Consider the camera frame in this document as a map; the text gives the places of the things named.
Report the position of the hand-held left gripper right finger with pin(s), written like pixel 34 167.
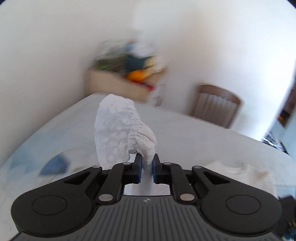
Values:
pixel 156 171

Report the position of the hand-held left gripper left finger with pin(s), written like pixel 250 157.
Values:
pixel 138 171

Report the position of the white lace garment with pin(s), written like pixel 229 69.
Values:
pixel 120 129

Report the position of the white sweatshirt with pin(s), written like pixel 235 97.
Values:
pixel 242 172

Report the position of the wooden slatted chair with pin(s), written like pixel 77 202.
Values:
pixel 215 104

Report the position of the cardboard box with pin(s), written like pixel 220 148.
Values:
pixel 111 84

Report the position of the orange fruit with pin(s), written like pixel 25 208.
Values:
pixel 136 76

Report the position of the dark blue item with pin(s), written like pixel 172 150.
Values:
pixel 134 63

